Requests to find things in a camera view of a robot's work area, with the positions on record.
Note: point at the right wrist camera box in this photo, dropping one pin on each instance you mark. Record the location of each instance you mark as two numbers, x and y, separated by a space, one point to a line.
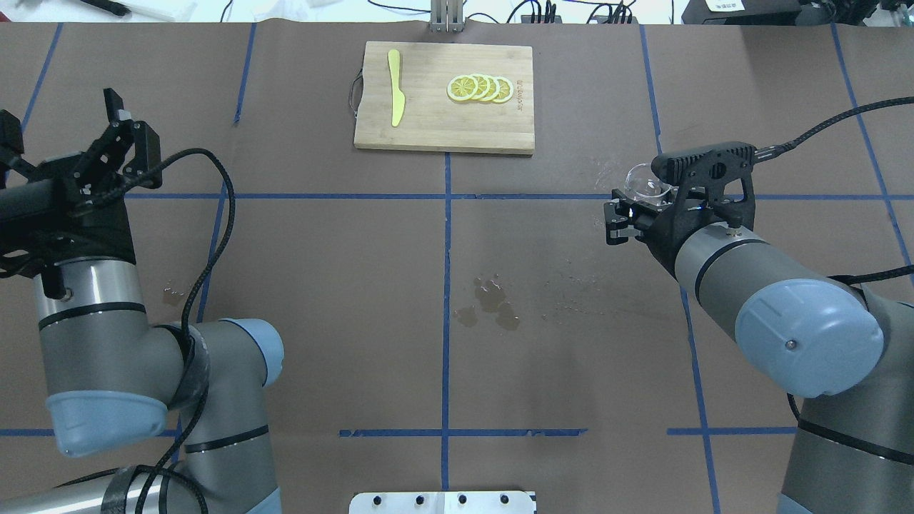
713 184

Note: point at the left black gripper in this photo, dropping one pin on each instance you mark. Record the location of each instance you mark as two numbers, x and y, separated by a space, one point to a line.
80 227

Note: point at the black desktop box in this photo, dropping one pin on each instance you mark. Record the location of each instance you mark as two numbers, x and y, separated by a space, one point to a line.
741 13

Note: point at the black rod tool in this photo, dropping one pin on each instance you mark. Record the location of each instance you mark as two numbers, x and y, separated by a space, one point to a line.
116 8

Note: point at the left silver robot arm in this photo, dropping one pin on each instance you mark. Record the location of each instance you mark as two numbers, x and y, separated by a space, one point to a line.
113 377

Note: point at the clear glass cup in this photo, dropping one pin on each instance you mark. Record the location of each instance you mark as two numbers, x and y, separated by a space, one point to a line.
642 185

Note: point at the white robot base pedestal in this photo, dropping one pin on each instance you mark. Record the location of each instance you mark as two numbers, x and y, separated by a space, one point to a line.
467 501

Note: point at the wooden cutting board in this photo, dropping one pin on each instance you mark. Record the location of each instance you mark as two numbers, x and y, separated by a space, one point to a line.
432 121

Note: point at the yellow plastic knife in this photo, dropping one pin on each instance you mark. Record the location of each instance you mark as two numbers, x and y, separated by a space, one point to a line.
398 97

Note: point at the aluminium frame post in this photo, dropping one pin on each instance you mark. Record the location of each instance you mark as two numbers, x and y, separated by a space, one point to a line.
447 16

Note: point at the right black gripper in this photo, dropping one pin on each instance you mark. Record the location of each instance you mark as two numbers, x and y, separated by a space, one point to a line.
658 233

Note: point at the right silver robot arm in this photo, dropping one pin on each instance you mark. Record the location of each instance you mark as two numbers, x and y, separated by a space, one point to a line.
830 342

